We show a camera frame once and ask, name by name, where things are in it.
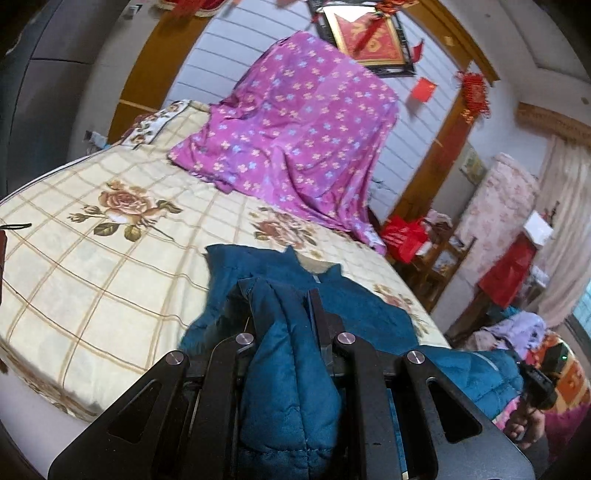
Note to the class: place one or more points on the colourful patterned cloth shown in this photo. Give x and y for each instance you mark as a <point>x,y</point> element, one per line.
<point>572,374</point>

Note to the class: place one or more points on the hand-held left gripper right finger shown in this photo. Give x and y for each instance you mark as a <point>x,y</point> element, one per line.
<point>360,374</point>

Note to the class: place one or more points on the red paper envelope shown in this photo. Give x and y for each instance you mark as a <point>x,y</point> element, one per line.
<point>424,90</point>

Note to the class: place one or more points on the small wall picture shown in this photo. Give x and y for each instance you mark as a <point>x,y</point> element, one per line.
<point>474,167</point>

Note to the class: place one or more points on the grey wardrobe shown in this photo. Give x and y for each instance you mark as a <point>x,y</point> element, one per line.
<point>41,92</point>

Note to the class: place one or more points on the beige curtain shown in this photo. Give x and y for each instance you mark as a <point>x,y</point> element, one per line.
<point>568,221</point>

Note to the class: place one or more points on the wooden nightstand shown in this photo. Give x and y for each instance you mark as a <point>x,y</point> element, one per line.
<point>443,272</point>

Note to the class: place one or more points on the cream checked rose bedsheet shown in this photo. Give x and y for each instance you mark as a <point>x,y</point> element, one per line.
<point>92,277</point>

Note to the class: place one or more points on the purple floral cloth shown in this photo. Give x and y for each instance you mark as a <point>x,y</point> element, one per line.
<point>300,138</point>

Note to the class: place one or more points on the teal quilted jacket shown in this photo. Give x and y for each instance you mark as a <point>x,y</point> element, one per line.
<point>295,369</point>

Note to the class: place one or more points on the wooden padded headboard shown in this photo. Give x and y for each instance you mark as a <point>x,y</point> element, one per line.
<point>138,74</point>

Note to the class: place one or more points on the lilac clothes pile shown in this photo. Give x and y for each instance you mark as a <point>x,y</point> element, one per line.
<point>517,330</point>

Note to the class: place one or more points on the red hanging knot ornament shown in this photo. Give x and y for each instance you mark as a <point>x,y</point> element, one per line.
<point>475,97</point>

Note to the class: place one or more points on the wooden curtain pelmet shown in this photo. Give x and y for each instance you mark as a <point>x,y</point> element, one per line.
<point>554,122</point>

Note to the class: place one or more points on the red plastic bag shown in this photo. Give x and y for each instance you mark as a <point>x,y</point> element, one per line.
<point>404,237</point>

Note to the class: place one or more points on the person's right hand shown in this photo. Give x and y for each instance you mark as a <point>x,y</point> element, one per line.
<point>526,424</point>

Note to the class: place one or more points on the floral pillow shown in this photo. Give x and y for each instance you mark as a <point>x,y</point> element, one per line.
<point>161,120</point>

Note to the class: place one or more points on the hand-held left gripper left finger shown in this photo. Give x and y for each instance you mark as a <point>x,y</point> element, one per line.
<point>221,374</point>

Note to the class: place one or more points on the pink floral cover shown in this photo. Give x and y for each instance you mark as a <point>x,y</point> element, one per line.
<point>498,212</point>

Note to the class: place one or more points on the red cloth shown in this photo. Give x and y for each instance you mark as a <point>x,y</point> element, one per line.
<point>508,272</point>

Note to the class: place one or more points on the white box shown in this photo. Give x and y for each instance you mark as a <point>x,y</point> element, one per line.
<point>538,227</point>

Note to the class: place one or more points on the framed red wall picture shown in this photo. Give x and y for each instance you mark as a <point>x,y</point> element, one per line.
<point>369,39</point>

